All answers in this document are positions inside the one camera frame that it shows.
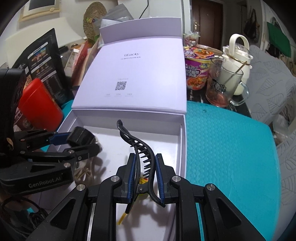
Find white striped hair claw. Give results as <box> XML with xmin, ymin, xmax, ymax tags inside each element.
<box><xmin>74</xmin><ymin>158</ymin><xmax>102</xmax><ymax>186</ymax></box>

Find yellow green lollipop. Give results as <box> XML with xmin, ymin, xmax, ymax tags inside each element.
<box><xmin>117</xmin><ymin>177</ymin><xmax>148</xmax><ymax>225</ymax></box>

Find black long hair claw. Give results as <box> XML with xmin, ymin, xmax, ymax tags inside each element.
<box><xmin>117</xmin><ymin>120</ymin><xmax>165</xmax><ymax>207</ymax></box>

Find red cylindrical canister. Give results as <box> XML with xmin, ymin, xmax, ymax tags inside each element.
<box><xmin>18</xmin><ymin>78</ymin><xmax>63</xmax><ymax>132</ymax></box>

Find open lavender gift box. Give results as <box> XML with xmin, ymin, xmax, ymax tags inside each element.
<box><xmin>72</xmin><ymin>17</ymin><xmax>186</xmax><ymax>240</ymax></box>

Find teal bubble mailer mat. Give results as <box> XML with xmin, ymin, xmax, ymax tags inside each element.
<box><xmin>39</xmin><ymin>100</ymin><xmax>282</xmax><ymax>241</ymax></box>

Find black snack pouch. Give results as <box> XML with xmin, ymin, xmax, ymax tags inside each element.
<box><xmin>12</xmin><ymin>28</ymin><xmax>74</xmax><ymax>106</ymax></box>

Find near grey leaf cushion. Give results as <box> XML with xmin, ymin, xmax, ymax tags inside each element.
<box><xmin>277</xmin><ymin>135</ymin><xmax>295</xmax><ymax>234</ymax></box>

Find grey leaf cushion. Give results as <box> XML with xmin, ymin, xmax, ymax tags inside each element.
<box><xmin>246</xmin><ymin>45</ymin><xmax>295</xmax><ymax>125</ymax></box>
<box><xmin>277</xmin><ymin>135</ymin><xmax>295</xmax><ymax>234</ymax></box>

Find woven straw fan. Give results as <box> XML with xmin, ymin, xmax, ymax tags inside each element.
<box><xmin>83</xmin><ymin>1</ymin><xmax>107</xmax><ymax>41</ymax></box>

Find glass mug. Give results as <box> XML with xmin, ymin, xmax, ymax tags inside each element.
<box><xmin>206</xmin><ymin>56</ymin><xmax>249</xmax><ymax>108</ymax></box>

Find purple instant noodle cup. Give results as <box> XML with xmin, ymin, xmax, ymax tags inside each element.
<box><xmin>184</xmin><ymin>45</ymin><xmax>223</xmax><ymax>90</ymax></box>

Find far grey leaf cushion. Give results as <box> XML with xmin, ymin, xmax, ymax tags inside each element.
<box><xmin>246</xmin><ymin>45</ymin><xmax>295</xmax><ymax>125</ymax></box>

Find white mini fridge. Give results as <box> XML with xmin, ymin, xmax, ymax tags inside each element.
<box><xmin>117</xmin><ymin>0</ymin><xmax>186</xmax><ymax>33</ymax></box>

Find cream white kettle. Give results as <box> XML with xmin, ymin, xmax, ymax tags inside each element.
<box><xmin>222</xmin><ymin>34</ymin><xmax>253</xmax><ymax>84</ymax></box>

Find brown entrance door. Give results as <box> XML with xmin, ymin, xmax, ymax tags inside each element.
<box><xmin>191</xmin><ymin>1</ymin><xmax>224</xmax><ymax>49</ymax></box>

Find green tote bag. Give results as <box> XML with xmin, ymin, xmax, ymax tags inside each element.
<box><xmin>267</xmin><ymin>22</ymin><xmax>292</xmax><ymax>57</ymax></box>

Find beige wall intercom panel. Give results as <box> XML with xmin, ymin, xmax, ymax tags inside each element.
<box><xmin>18</xmin><ymin>0</ymin><xmax>61</xmax><ymax>22</ymax></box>

